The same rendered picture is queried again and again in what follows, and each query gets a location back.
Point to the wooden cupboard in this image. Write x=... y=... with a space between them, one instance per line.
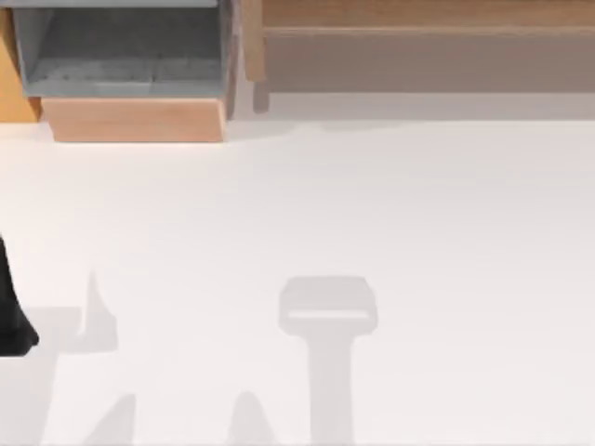
x=11 y=79

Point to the open wooden shelf unit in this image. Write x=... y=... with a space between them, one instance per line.
x=418 y=28

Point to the pulled-out grey pierced drawer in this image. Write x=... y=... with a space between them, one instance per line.
x=125 y=51

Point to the pale wooden drawer front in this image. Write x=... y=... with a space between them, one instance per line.
x=135 y=120

